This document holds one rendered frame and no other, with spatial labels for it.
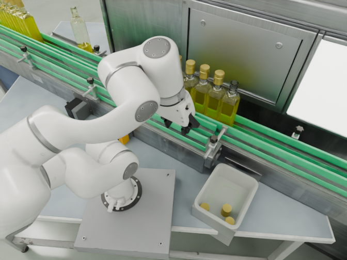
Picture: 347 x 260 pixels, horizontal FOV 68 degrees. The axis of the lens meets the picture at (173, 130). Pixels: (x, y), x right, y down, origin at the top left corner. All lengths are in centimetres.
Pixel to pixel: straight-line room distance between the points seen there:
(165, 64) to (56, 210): 82
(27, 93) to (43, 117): 119
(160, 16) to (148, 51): 71
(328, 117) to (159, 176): 66
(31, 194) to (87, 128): 14
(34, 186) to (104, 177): 23
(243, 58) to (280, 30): 17
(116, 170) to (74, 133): 27
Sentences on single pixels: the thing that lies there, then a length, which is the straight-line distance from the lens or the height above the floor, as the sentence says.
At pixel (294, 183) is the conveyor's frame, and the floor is 85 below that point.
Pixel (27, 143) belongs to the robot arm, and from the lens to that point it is 48.
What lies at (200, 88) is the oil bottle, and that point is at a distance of 97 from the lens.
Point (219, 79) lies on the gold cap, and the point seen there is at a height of 114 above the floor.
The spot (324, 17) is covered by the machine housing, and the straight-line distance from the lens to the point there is 89.
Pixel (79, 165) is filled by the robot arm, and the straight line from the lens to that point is 68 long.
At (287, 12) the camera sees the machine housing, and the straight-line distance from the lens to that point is 91.
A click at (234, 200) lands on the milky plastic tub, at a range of 106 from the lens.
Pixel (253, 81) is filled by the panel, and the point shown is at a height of 108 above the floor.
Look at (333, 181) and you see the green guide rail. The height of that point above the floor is 93.
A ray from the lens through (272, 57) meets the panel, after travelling 97.
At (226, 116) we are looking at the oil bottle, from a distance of 99.
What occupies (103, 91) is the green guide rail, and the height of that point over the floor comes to 95.
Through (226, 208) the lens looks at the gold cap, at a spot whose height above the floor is 81.
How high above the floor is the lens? 170
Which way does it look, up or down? 49 degrees down
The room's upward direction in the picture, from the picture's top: straight up
